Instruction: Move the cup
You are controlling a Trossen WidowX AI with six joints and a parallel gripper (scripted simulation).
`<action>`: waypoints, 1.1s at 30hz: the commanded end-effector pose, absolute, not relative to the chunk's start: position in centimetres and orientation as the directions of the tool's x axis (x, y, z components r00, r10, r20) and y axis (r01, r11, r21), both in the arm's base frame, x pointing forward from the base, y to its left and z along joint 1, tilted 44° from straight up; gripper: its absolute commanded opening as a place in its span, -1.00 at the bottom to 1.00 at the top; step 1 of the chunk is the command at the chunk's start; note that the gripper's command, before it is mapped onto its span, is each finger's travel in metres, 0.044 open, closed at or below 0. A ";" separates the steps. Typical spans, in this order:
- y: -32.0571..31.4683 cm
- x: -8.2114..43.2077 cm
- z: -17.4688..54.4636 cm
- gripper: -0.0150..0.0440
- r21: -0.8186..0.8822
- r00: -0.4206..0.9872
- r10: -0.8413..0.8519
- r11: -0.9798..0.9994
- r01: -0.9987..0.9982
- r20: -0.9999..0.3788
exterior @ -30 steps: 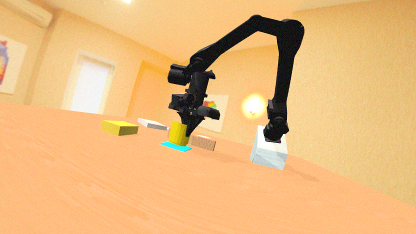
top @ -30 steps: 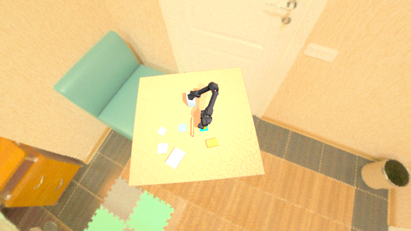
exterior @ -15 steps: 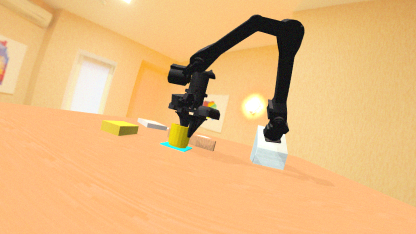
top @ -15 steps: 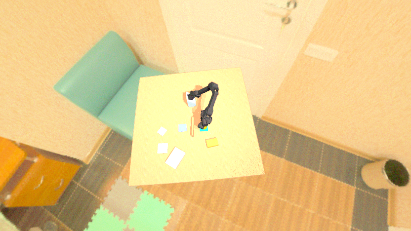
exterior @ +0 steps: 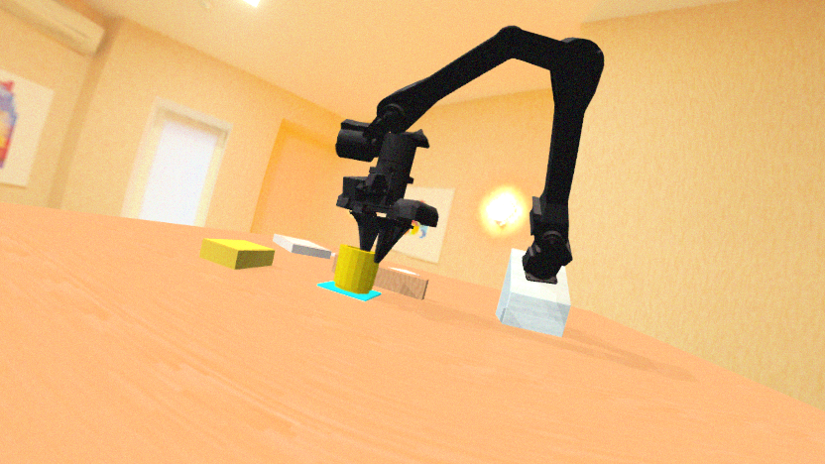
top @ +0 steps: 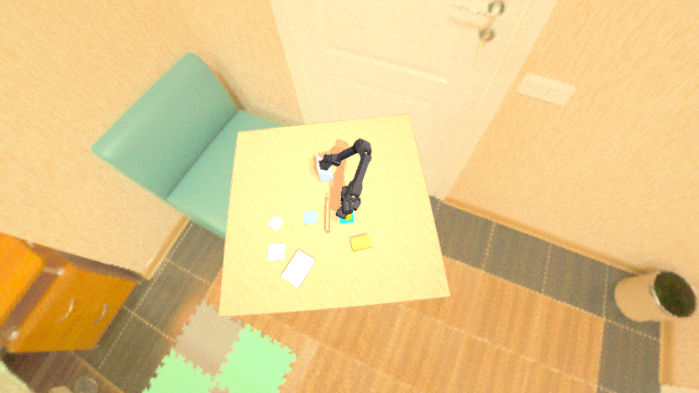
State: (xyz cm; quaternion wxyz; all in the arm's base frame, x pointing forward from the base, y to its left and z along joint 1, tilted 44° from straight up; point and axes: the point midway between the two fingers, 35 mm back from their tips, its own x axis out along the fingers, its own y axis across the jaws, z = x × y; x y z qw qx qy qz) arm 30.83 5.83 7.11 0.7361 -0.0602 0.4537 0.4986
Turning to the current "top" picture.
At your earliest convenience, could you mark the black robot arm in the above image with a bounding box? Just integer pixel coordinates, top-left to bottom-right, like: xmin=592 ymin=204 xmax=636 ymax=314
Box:
xmin=318 ymin=138 xmax=372 ymax=215

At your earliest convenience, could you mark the yellow block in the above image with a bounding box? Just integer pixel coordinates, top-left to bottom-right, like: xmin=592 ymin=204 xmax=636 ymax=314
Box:
xmin=351 ymin=235 xmax=372 ymax=252

